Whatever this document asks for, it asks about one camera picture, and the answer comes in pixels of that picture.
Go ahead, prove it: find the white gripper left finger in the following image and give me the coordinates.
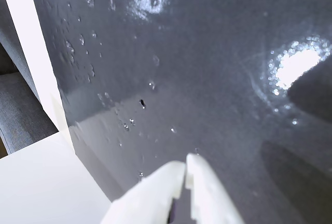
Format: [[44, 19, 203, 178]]
[[100, 160, 186, 224]]

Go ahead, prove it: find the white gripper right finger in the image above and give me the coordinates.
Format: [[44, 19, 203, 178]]
[[184, 153, 245, 224]]

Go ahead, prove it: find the dark grey table mat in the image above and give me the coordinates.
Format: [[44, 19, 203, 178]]
[[26, 0, 332, 224]]

